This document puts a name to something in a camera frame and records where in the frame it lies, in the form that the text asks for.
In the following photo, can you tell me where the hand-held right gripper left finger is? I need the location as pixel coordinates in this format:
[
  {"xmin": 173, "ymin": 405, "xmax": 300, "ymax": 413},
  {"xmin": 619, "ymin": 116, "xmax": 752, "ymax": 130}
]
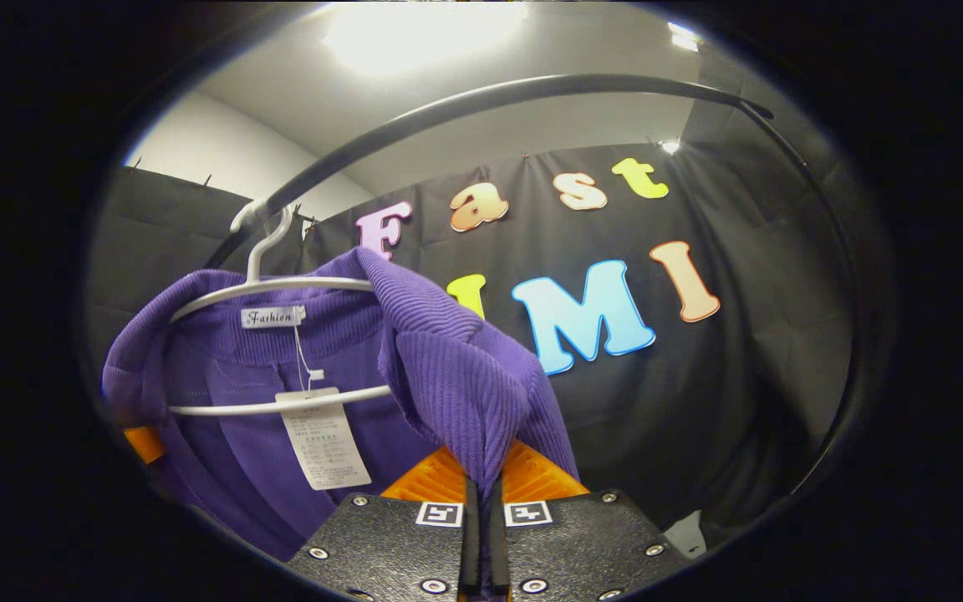
[{"xmin": 285, "ymin": 445, "xmax": 481, "ymax": 602}]

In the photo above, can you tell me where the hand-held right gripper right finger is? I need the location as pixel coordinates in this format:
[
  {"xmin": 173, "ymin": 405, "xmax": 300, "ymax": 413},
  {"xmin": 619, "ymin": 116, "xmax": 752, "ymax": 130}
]
[{"xmin": 488, "ymin": 439, "xmax": 691, "ymax": 602}]

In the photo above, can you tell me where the purple corduroy jacket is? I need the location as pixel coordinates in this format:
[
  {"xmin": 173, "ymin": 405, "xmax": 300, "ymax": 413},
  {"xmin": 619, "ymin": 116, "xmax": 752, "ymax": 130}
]
[{"xmin": 101, "ymin": 247, "xmax": 581, "ymax": 602}]

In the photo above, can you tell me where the white clothes hanger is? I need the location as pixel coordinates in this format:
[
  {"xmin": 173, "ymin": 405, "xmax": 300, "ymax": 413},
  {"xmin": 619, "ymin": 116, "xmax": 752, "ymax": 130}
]
[{"xmin": 168, "ymin": 201, "xmax": 395, "ymax": 417}]

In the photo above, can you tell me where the black clothes rack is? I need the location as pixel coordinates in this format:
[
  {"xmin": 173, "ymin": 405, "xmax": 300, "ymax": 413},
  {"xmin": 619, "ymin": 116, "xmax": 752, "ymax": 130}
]
[{"xmin": 204, "ymin": 74, "xmax": 867, "ymax": 498}]

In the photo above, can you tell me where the black backdrop cloth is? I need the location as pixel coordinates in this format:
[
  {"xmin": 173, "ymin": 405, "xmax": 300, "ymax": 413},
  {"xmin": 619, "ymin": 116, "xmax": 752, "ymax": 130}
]
[{"xmin": 84, "ymin": 105, "xmax": 896, "ymax": 557}]

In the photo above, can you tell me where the large ceiling light panel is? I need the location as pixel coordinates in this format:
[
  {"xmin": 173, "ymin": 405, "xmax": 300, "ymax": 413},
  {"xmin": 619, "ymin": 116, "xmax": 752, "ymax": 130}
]
[{"xmin": 318, "ymin": 2, "xmax": 532, "ymax": 76}]

